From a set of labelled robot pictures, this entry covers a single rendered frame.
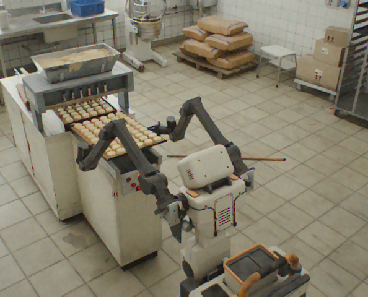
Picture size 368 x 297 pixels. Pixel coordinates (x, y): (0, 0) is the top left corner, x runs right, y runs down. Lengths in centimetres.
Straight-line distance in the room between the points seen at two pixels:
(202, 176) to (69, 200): 177
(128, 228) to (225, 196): 110
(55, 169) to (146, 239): 84
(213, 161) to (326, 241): 183
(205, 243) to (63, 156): 149
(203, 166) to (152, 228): 121
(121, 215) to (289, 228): 144
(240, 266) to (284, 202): 194
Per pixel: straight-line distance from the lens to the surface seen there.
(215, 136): 214
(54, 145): 310
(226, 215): 194
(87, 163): 237
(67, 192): 334
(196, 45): 637
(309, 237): 350
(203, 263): 214
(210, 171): 183
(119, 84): 322
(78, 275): 315
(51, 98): 305
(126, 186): 258
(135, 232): 289
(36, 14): 629
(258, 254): 197
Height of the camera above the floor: 229
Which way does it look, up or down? 31 degrees down
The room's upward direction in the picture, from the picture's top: 1 degrees clockwise
